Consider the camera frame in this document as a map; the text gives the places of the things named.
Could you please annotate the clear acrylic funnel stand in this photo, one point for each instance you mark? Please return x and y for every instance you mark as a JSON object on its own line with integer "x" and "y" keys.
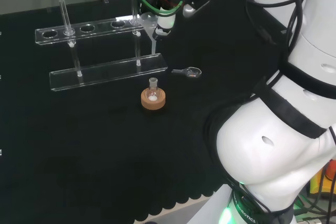
{"x": 105, "y": 69}

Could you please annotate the black bench cloth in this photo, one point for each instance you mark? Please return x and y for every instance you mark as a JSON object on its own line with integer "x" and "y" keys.
{"x": 92, "y": 142}

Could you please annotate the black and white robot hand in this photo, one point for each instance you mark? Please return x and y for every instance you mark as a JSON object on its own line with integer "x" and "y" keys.
{"x": 166, "y": 20}

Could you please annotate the small round-bottom glass flask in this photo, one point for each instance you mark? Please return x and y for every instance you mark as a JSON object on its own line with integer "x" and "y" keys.
{"x": 153, "y": 93}

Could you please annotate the yellow stop button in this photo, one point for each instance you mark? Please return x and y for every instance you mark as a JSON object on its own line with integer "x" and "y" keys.
{"x": 324, "y": 176}

